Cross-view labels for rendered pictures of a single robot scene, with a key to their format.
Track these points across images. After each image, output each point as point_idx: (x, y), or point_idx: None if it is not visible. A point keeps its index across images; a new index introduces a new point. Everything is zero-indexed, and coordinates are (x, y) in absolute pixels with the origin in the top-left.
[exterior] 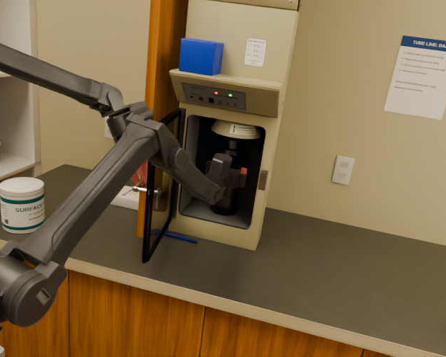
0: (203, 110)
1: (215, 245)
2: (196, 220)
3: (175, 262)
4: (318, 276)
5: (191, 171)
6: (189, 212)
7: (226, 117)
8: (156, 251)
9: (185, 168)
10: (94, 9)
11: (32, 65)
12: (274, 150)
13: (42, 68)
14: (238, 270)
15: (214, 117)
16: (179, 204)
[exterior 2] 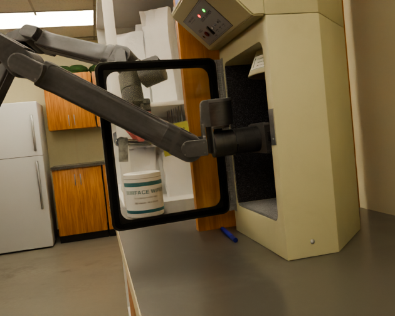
0: (229, 51)
1: (251, 247)
2: (246, 211)
3: (174, 249)
4: (310, 307)
5: (93, 96)
6: (252, 203)
7: (239, 49)
8: (180, 240)
9: (75, 90)
10: None
11: (69, 44)
12: (300, 78)
13: (76, 44)
14: (213, 269)
15: (234, 55)
16: (236, 189)
